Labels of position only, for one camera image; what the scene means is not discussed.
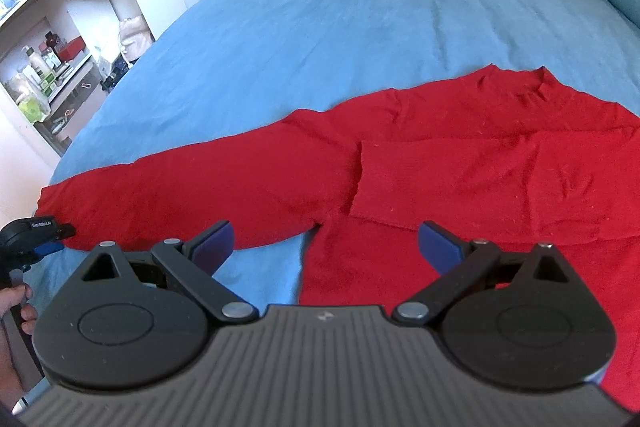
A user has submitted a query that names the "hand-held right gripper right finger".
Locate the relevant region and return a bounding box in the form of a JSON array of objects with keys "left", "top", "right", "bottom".
[{"left": 391, "top": 220, "right": 574, "bottom": 322}]

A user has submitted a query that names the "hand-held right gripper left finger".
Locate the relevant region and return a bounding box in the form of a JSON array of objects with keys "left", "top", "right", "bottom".
[{"left": 80, "top": 220, "right": 255, "bottom": 322}]

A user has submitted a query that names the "red knit sweater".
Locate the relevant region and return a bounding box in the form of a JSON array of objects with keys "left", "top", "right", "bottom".
[{"left": 36, "top": 64, "right": 640, "bottom": 418}]

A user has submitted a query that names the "person's left hand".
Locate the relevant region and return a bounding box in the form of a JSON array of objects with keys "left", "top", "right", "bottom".
[{"left": 0, "top": 283, "right": 40, "bottom": 408}]

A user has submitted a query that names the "clear bag with green contents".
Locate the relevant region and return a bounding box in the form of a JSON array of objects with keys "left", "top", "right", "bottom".
[{"left": 16, "top": 91, "right": 52, "bottom": 124}]

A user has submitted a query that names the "white plastic bottle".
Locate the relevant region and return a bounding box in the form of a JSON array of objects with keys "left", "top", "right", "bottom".
[{"left": 24, "top": 48, "right": 50, "bottom": 80}]

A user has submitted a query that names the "red box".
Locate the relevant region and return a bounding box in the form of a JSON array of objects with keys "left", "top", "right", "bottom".
[{"left": 56, "top": 37, "right": 85, "bottom": 64}]

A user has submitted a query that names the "white plastic bag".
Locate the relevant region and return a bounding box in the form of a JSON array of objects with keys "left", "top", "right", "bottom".
[{"left": 117, "top": 17, "right": 155, "bottom": 64}]

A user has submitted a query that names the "white shelf unit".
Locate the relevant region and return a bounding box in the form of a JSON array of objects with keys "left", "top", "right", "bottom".
[{"left": 0, "top": 0, "right": 191, "bottom": 180}]

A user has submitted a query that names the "blue bed sheet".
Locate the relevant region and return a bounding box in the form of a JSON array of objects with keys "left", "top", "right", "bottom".
[{"left": 22, "top": 0, "right": 640, "bottom": 308}]

